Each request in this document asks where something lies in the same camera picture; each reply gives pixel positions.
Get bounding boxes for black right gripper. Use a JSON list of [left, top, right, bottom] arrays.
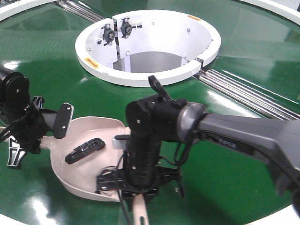
[[96, 135, 185, 209]]

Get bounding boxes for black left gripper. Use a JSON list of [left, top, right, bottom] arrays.
[[0, 96, 74, 169]]

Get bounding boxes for black cable bundle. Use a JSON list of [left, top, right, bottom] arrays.
[[64, 138, 106, 165]]

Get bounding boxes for pink plastic dustpan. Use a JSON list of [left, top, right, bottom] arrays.
[[41, 116, 130, 202]]

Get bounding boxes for pink hand brush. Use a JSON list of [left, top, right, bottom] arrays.
[[133, 194, 150, 225]]

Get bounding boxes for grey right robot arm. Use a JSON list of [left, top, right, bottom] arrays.
[[96, 76, 300, 210]]

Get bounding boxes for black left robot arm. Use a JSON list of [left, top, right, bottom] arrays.
[[0, 67, 73, 169]]

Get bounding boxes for orange warning label front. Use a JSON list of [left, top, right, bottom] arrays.
[[84, 57, 99, 69]]

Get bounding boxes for orange warning label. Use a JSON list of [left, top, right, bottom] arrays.
[[84, 57, 99, 69], [187, 15, 201, 21]]

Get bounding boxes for black bearing left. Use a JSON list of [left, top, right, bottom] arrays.
[[102, 23, 115, 45]]

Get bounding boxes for black bearing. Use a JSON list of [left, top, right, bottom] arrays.
[[119, 17, 143, 38], [102, 23, 115, 45]]

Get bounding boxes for black bearing right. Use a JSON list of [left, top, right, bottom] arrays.
[[119, 17, 143, 38]]

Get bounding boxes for white outer rim left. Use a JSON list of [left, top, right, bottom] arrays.
[[0, 0, 53, 21]]

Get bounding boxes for white rim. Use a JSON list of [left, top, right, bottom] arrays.
[[240, 0, 300, 25], [0, 0, 53, 21]]

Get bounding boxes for chrome rollers top left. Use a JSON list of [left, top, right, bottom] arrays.
[[54, 0, 105, 23]]

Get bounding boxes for chrome rollers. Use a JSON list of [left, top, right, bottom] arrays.
[[54, 0, 105, 23], [194, 69, 300, 120]]

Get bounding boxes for orange warning label rear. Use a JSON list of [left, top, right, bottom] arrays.
[[187, 15, 201, 21]]

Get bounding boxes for chrome rollers right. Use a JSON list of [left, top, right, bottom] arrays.
[[194, 69, 300, 120]]

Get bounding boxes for white outer rim right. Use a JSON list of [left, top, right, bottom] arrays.
[[240, 0, 300, 25]]

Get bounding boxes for white inner conveyor ring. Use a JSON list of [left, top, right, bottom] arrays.
[[75, 9, 222, 88]]

